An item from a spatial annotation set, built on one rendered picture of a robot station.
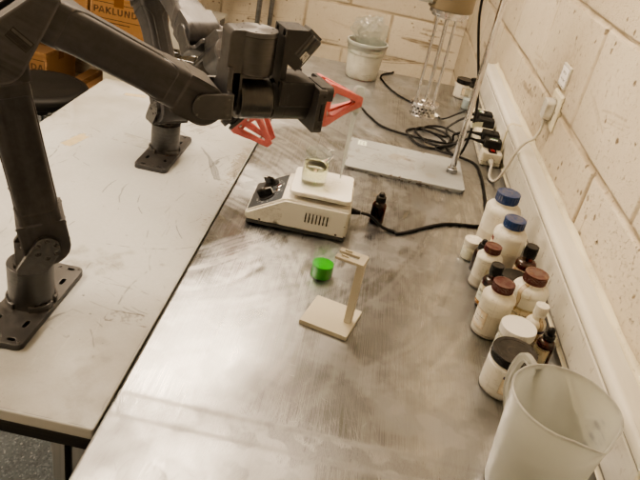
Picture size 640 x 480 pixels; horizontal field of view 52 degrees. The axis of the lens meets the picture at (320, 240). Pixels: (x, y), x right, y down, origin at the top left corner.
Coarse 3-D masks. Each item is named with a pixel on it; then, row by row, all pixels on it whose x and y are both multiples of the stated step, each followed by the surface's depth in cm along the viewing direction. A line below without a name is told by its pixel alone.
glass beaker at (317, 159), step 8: (312, 144) 126; (312, 152) 127; (320, 152) 128; (328, 152) 127; (304, 160) 125; (312, 160) 123; (320, 160) 123; (328, 160) 124; (304, 168) 125; (312, 168) 124; (320, 168) 124; (328, 168) 125; (304, 176) 126; (312, 176) 125; (320, 176) 125; (304, 184) 126; (312, 184) 126; (320, 184) 126
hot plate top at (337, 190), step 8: (296, 176) 130; (328, 176) 133; (336, 176) 133; (344, 176) 134; (296, 184) 127; (328, 184) 130; (336, 184) 130; (344, 184) 131; (352, 184) 132; (296, 192) 124; (304, 192) 124; (312, 192) 125; (320, 192) 126; (328, 192) 126; (336, 192) 127; (344, 192) 127; (328, 200) 125; (336, 200) 124; (344, 200) 125
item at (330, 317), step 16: (336, 256) 99; (352, 256) 101; (368, 256) 101; (352, 288) 102; (320, 304) 108; (336, 304) 109; (352, 304) 103; (304, 320) 104; (320, 320) 104; (336, 320) 105; (352, 320) 106; (336, 336) 102
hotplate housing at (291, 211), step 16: (288, 192) 128; (352, 192) 133; (256, 208) 127; (272, 208) 126; (288, 208) 126; (304, 208) 125; (320, 208) 125; (336, 208) 125; (352, 208) 134; (272, 224) 128; (288, 224) 127; (304, 224) 127; (320, 224) 127; (336, 224) 126
